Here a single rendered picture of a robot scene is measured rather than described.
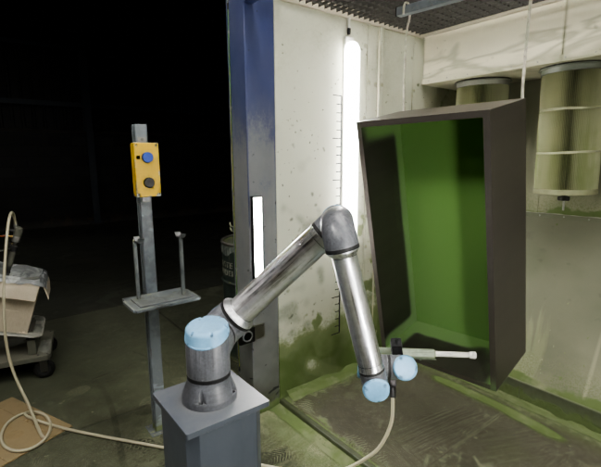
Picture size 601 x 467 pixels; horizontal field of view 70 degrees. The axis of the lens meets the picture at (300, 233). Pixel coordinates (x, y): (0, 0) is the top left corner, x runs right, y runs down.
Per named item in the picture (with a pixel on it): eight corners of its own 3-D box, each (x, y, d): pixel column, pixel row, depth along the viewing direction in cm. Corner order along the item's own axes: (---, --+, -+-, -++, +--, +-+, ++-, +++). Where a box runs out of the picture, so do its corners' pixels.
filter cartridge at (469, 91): (502, 200, 313) (510, 82, 297) (505, 207, 280) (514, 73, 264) (450, 199, 327) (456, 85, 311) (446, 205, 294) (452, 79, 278)
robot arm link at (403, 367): (391, 354, 158) (419, 355, 157) (387, 353, 170) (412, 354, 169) (392, 381, 155) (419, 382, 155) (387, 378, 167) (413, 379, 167)
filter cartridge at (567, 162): (555, 215, 238) (567, 58, 224) (516, 208, 274) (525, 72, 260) (615, 213, 241) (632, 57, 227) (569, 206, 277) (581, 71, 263)
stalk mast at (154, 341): (163, 423, 241) (143, 124, 213) (167, 428, 236) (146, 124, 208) (152, 427, 237) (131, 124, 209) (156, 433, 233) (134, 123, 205)
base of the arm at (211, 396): (195, 419, 138) (194, 390, 136) (173, 394, 153) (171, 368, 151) (246, 398, 149) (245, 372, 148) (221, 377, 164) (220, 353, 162)
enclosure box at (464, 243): (417, 320, 251) (399, 111, 215) (525, 352, 208) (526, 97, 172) (381, 349, 229) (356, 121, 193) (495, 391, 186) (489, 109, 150)
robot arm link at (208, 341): (180, 381, 142) (176, 331, 139) (195, 357, 159) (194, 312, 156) (224, 382, 141) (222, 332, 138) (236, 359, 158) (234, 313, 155)
